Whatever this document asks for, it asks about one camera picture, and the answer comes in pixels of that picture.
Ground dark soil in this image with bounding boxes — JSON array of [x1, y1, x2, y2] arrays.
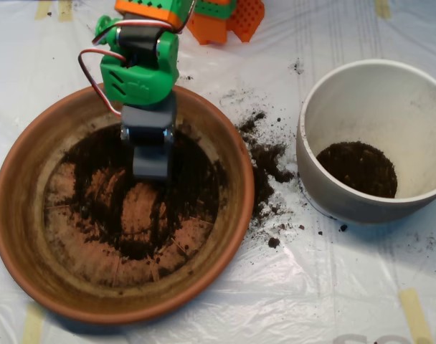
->
[[54, 123, 229, 262], [315, 141, 398, 199]]

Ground spilled soil pile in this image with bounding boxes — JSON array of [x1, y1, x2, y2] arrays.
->
[[237, 110, 296, 219]]

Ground terracotta plant saucer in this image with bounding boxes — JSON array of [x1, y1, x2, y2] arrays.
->
[[0, 82, 255, 325]]

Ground white ceramic pot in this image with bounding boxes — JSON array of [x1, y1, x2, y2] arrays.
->
[[295, 59, 436, 225]]

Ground beige masking tape strip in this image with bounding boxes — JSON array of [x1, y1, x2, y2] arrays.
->
[[34, 0, 51, 19], [399, 288, 434, 344], [58, 0, 74, 22], [22, 304, 45, 344], [374, 0, 392, 19]]

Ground clear plastic cover sheet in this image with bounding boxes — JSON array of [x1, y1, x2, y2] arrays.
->
[[0, 0, 436, 344]]

